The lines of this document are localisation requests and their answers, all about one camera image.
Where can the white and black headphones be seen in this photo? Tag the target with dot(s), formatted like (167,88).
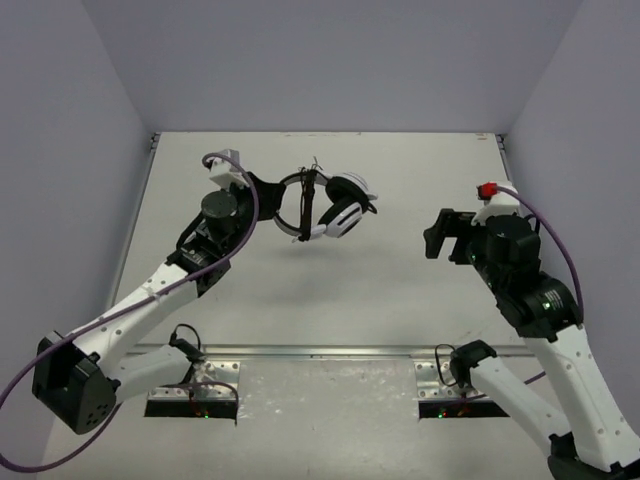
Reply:
(350,196)

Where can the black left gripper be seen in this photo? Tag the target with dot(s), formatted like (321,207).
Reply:
(260,196)

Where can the metal base mounting plate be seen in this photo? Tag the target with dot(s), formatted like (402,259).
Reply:
(415,372)

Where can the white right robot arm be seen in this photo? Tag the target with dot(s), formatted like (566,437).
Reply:
(588,436)

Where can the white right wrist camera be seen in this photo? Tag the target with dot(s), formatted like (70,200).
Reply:
(497,201)

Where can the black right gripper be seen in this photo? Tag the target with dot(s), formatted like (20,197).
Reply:
(448,223)

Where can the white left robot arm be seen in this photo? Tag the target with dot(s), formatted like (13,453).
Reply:
(82,381)

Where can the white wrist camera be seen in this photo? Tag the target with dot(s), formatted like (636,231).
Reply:
(497,201)
(222,168)

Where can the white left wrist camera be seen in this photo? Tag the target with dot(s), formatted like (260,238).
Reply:
(222,168)

